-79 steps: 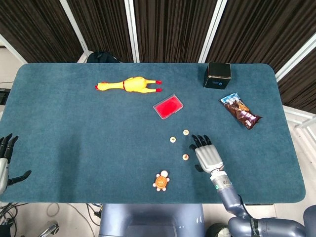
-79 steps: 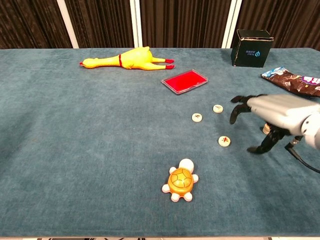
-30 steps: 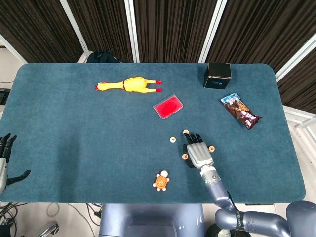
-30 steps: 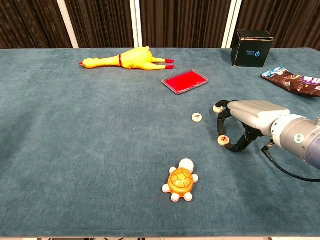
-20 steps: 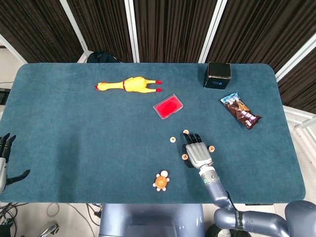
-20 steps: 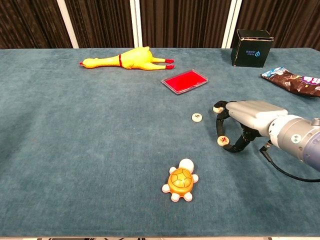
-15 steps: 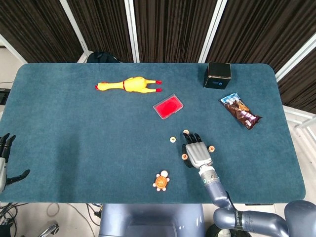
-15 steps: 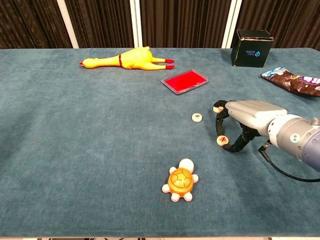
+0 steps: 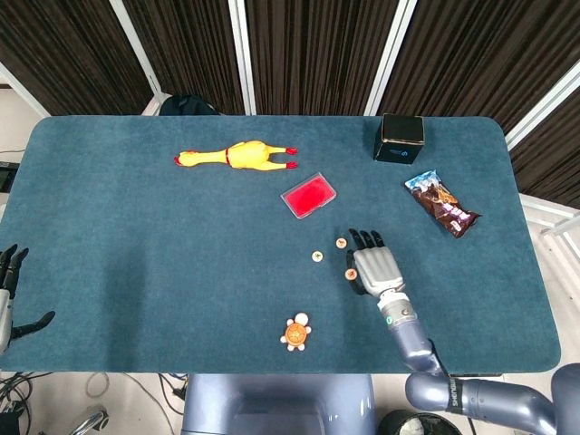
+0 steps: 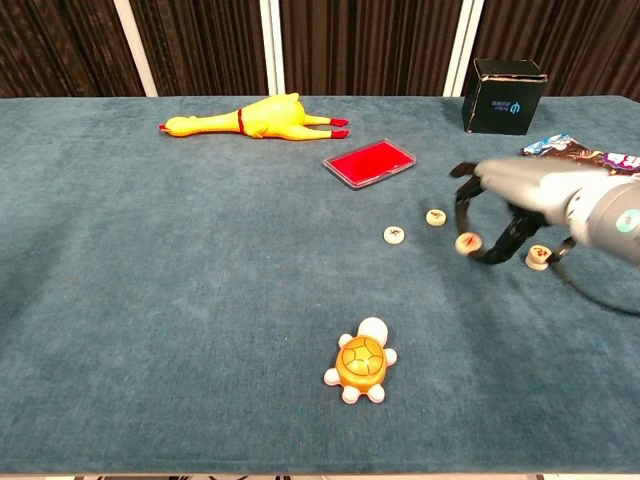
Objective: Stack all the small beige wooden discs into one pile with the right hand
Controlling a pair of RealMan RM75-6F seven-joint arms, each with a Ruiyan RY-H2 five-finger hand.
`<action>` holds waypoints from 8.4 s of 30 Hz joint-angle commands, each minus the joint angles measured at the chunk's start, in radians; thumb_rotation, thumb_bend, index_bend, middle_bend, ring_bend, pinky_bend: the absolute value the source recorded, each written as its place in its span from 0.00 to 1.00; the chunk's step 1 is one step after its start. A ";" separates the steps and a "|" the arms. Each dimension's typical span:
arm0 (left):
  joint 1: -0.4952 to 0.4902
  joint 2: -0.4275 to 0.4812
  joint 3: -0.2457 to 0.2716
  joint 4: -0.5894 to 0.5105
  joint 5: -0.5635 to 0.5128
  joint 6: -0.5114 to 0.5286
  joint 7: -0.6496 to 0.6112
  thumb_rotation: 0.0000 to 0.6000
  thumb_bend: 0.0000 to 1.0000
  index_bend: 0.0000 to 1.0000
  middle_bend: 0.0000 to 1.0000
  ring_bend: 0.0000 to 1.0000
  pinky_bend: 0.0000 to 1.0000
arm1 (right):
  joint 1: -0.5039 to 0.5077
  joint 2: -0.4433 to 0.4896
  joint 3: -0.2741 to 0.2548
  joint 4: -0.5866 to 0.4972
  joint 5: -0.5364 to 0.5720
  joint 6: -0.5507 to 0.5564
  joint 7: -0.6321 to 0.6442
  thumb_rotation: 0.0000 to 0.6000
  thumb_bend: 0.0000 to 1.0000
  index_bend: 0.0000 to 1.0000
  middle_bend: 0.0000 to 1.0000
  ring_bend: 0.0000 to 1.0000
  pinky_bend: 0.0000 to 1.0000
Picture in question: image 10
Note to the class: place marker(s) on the white partition post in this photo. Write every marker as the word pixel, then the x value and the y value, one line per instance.
pixel 464 50
pixel 136 50
pixel 272 50

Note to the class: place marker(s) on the blue felt table cover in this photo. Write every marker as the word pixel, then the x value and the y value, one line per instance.
pixel 200 300

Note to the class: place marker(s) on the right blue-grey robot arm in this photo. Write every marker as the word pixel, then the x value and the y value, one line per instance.
pixel 610 220

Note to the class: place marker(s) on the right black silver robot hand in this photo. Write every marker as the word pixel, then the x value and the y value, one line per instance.
pixel 530 190

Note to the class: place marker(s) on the black cardboard box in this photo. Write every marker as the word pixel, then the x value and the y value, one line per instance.
pixel 500 107

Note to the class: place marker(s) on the red ink pad case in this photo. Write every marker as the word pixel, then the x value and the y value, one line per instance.
pixel 367 164

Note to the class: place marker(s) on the yellow rubber chicken toy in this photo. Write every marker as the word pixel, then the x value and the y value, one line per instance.
pixel 270 120

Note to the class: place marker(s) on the round wooden chess piece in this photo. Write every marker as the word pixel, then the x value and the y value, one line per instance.
pixel 394 235
pixel 468 243
pixel 538 252
pixel 436 217
pixel 536 265

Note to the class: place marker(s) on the brown blue snack bag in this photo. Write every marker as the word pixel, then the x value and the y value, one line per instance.
pixel 575 150

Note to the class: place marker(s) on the orange turtle toy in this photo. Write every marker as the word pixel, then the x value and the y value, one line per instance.
pixel 361 362

